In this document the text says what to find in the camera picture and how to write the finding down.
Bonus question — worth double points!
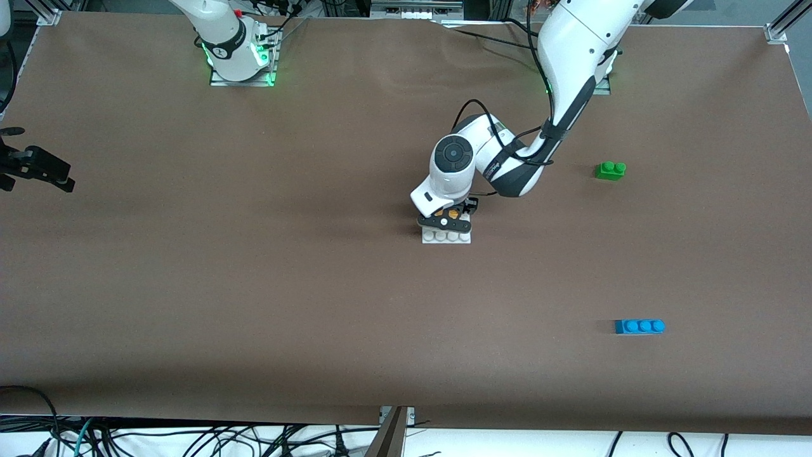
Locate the white studded base plate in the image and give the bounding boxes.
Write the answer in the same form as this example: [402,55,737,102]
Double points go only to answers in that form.
[422,225,472,245]

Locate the blue three-stud block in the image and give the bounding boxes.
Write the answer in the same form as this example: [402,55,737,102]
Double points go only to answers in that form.
[614,319,665,335]

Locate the brown paper table cover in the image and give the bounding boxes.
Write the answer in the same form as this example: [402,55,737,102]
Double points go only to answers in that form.
[0,11,812,436]

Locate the grey power strip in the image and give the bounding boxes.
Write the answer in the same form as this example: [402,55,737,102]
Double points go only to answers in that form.
[370,0,464,20]

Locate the aluminium table edge profile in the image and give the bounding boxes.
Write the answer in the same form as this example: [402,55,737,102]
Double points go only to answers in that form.
[365,406,416,457]

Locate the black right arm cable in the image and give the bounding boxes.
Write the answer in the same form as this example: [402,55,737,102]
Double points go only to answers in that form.
[0,38,26,138]

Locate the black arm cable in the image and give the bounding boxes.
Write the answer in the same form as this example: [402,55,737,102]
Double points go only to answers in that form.
[452,16,562,167]
[0,38,26,138]

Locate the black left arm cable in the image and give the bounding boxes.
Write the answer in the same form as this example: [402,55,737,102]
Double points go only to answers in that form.
[452,16,562,167]

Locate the aluminium frame profile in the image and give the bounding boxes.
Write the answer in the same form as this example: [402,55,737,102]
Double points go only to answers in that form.
[25,0,86,26]

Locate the long black base cable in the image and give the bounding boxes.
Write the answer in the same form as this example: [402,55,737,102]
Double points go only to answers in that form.
[444,25,541,51]

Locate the teal cable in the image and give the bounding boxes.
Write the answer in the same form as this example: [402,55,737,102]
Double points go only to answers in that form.
[72,417,97,457]

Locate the aluminium corner bracket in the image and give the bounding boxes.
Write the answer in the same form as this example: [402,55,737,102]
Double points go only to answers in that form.
[764,0,812,45]

